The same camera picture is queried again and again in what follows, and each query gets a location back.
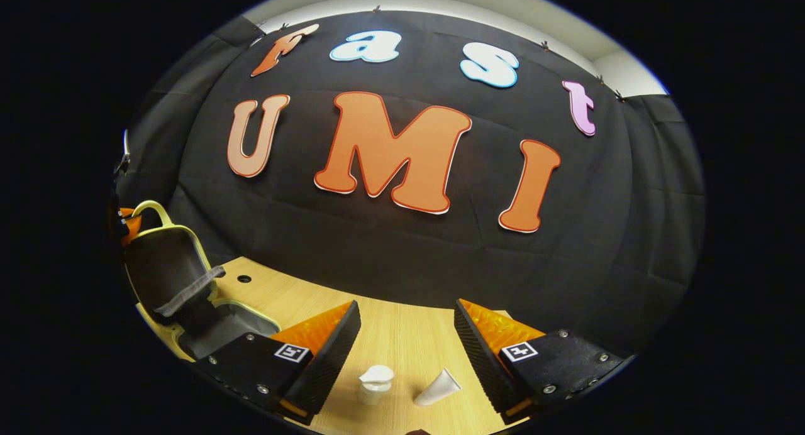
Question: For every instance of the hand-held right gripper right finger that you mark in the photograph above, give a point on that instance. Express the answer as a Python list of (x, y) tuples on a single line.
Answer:
[(481, 359)]

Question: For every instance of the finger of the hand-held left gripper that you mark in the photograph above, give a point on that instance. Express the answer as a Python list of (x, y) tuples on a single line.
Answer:
[(130, 227)]

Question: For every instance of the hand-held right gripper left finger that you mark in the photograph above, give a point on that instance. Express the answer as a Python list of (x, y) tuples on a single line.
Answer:
[(330, 359)]

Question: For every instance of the white squeeze tube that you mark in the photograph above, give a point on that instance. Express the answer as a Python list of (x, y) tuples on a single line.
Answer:
[(437, 390)]

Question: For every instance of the pale yellow small suitcase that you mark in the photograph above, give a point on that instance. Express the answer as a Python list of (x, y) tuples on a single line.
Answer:
[(170, 265)]

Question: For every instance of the white pump bottle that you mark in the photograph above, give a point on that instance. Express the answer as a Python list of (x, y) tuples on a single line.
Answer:
[(375, 391)]

